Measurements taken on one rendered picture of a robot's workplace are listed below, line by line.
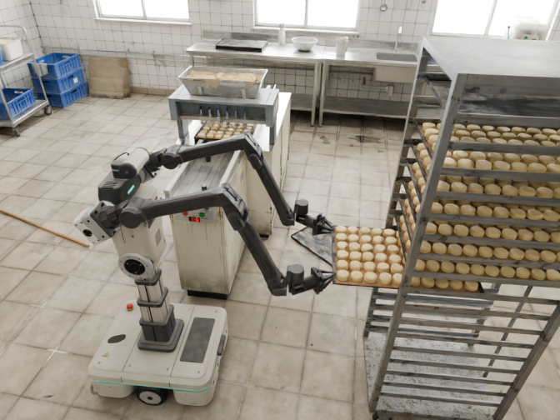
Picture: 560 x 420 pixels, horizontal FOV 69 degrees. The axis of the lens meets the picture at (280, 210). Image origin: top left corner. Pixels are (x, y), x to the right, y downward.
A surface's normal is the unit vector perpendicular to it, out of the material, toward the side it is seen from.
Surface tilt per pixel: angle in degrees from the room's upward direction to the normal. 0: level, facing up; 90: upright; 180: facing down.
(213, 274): 90
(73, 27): 90
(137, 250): 101
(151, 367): 0
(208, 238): 90
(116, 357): 0
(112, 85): 67
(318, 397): 0
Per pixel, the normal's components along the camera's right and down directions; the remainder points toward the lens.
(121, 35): -0.18, 0.55
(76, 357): 0.02, -0.82
